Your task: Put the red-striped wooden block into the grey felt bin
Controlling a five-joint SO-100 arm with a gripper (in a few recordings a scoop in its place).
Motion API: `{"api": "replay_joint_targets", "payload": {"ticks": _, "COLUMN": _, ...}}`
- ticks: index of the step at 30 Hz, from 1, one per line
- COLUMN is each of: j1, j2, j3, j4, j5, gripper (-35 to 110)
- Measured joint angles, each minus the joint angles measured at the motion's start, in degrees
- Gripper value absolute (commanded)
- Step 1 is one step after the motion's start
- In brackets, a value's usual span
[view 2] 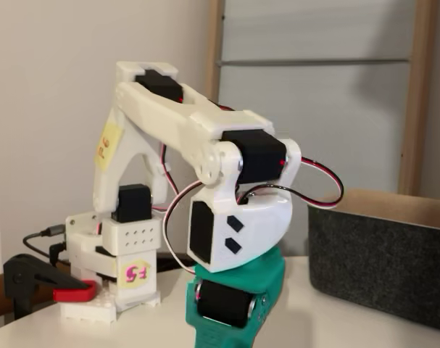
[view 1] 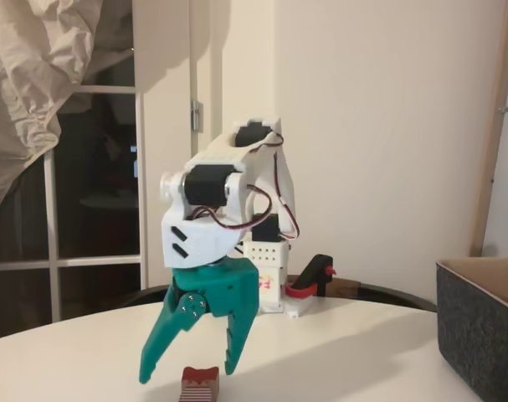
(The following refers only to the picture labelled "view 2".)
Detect black power cable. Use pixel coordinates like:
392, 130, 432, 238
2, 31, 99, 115
49, 243, 71, 268

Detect grey usb cable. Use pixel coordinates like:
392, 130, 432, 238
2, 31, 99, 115
22, 224, 67, 259

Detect yellow label F5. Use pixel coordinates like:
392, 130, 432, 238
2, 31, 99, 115
120, 261, 151, 290

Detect yellow label F6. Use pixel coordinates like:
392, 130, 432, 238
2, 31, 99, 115
94, 122, 125, 170

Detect wooden frame with pale panel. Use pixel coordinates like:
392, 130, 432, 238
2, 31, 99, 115
204, 0, 439, 196

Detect dark grey felt bin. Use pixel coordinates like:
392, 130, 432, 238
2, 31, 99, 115
306, 187, 440, 333

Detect red white black servo cable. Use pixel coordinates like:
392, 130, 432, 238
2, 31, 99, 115
152, 144, 206, 276
237, 156, 346, 210

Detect black red table clamp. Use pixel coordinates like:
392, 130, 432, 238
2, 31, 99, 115
2, 253, 96, 320

